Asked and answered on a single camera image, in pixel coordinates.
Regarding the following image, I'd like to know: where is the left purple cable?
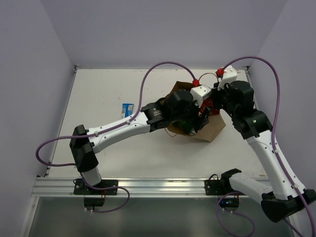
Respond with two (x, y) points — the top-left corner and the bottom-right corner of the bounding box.
(35, 60), (199, 166)

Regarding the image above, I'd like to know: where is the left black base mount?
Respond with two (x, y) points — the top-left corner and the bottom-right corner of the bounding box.
(73, 178), (119, 210)

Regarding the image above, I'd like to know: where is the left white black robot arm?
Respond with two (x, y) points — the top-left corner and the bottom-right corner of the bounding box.
(69, 85), (211, 194)

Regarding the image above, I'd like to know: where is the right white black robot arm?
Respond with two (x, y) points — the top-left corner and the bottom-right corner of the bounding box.
(211, 80), (316, 223)

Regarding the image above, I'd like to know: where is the brown paper bag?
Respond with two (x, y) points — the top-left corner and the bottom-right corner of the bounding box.
(165, 72), (226, 142)

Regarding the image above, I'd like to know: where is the blue white snack packet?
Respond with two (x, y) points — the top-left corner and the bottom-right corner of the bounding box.
(121, 103), (134, 119)

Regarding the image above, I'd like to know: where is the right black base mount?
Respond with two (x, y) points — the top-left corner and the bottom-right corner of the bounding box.
(204, 168), (241, 211)

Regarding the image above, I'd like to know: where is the red snack bag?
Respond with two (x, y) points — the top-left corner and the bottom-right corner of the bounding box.
(199, 97), (220, 117)

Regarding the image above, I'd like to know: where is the aluminium rail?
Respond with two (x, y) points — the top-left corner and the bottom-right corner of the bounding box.
(32, 177), (266, 198)

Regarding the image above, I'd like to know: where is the dark green snack packet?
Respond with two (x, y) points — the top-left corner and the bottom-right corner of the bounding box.
(175, 120), (192, 134)

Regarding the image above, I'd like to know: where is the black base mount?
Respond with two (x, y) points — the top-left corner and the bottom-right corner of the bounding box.
(73, 178), (119, 210)
(204, 168), (241, 211)

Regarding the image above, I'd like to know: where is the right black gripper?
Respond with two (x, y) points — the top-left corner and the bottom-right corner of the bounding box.
(211, 80), (238, 119)

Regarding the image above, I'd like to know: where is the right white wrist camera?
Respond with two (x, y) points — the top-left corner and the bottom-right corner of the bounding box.
(216, 65), (237, 90)

